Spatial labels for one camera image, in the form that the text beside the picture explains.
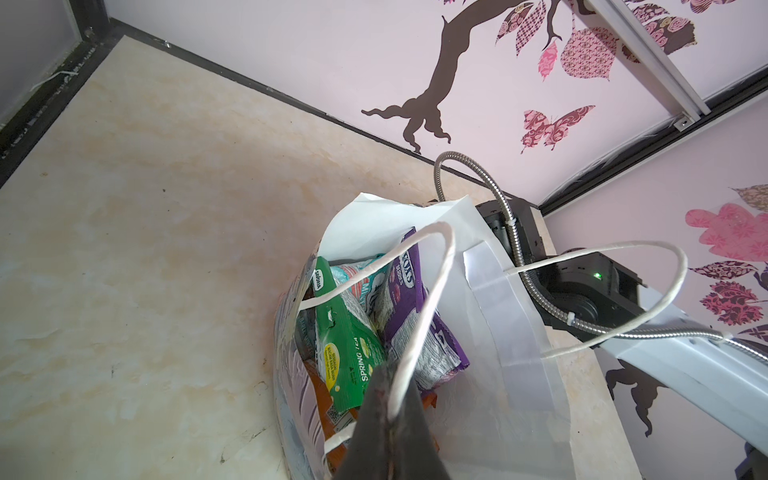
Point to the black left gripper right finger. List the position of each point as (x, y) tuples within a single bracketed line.
[(414, 455)]

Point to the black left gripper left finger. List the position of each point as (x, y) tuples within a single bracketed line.
[(367, 456)]

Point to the orange chips bag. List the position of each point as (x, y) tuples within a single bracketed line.
[(331, 419)]

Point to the floral paper bag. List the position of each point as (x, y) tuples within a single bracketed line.
[(515, 413)]

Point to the green white snack bag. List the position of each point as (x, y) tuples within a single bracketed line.
[(348, 349)]

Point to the teal snack bag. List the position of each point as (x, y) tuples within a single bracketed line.
[(366, 291)]

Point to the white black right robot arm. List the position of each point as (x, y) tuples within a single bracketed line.
[(591, 295)]

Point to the aluminium rail back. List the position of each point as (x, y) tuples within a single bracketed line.
[(663, 79)]

